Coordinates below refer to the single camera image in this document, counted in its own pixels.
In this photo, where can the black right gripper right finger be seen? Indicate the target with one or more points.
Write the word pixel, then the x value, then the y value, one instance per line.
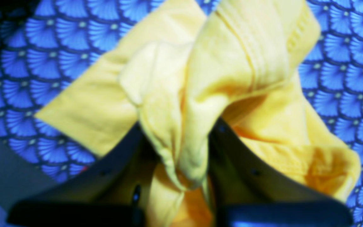
pixel 247 192

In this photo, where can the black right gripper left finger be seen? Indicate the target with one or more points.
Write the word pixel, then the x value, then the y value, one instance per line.
pixel 114 192

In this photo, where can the yellow T-shirt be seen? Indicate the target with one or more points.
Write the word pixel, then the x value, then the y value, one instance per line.
pixel 178 70

